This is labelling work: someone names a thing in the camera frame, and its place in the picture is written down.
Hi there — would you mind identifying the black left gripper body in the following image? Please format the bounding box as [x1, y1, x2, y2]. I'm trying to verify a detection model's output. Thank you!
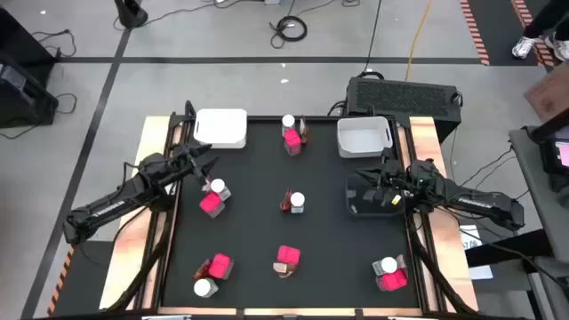
[168, 145, 203, 180]

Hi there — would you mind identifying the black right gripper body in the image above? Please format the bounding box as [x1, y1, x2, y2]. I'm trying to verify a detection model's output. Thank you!
[375, 157, 420, 204]

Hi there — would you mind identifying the white cap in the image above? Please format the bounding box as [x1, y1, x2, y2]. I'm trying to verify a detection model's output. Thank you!
[208, 178, 233, 203]
[289, 191, 307, 215]

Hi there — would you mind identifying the red-lidded smoked paprika tin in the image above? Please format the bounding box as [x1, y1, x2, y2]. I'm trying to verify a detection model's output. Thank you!
[207, 252, 235, 281]
[283, 129, 303, 157]
[276, 244, 302, 266]
[375, 268, 409, 292]
[198, 192, 227, 220]

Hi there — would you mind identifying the dark grey translucent bin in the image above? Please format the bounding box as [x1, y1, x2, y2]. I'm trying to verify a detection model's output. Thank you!
[345, 172, 406, 218]

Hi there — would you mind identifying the low white plastic bin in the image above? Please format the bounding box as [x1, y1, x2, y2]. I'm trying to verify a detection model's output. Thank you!
[193, 108, 249, 149]

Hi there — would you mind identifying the black perforated computer case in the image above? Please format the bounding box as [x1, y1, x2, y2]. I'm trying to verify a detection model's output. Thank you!
[345, 76, 463, 143]

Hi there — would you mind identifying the white paper sheet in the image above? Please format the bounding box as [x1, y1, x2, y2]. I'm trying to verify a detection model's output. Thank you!
[457, 224, 494, 281]

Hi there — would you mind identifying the grey desk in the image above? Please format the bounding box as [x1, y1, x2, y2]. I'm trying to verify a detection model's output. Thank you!
[508, 125, 569, 320]

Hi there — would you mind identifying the black striped-edge floor mat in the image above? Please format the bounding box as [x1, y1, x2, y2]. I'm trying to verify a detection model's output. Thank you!
[460, 0, 557, 68]
[46, 239, 116, 317]

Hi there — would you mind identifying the black stand base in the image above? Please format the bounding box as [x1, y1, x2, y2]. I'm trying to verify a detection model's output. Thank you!
[113, 0, 149, 30]

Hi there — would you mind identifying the black monitor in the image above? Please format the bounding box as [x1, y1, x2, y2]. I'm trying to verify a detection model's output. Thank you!
[538, 135, 569, 177]

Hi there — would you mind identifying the cardboard box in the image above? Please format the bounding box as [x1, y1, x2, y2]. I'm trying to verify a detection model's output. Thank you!
[523, 61, 569, 124]

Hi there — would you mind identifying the black equipment cabinet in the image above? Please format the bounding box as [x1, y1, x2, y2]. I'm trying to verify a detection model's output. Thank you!
[0, 6, 60, 130]

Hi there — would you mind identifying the person's white shoe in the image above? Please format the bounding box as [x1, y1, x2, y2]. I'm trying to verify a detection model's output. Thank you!
[544, 33, 569, 62]
[510, 35, 540, 60]

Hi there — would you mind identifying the person's leg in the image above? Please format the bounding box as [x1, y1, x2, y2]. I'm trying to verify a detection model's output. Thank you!
[522, 0, 569, 40]

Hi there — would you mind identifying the white bin with handle slots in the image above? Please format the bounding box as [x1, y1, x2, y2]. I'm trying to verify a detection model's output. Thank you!
[336, 116, 394, 159]

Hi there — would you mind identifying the black frame strut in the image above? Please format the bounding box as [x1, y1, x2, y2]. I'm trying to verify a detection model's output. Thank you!
[405, 212, 479, 315]
[104, 212, 179, 312]

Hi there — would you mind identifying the black floor cable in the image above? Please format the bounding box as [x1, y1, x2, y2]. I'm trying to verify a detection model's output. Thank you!
[0, 92, 79, 141]
[30, 28, 77, 59]

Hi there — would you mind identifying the long black cable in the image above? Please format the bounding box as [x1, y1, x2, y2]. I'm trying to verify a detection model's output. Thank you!
[360, 0, 383, 76]

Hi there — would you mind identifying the yellow cable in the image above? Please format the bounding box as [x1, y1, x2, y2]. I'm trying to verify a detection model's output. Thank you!
[404, 0, 435, 82]

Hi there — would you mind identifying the coiled black cable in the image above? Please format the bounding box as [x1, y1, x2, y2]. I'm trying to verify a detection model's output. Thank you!
[268, 15, 309, 50]

